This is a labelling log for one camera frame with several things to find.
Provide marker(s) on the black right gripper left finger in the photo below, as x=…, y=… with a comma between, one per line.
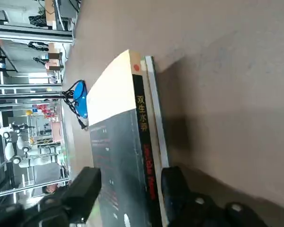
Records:
x=80, y=189

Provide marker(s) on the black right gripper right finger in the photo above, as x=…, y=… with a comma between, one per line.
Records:
x=180, y=203

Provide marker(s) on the black and cream paperback book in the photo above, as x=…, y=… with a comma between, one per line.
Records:
x=118, y=142

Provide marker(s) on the white book with blue print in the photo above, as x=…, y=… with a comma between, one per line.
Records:
x=157, y=108

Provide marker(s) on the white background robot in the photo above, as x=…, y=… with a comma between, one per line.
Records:
x=19, y=144

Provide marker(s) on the aluminium frame rail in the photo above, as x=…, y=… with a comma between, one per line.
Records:
x=33, y=33

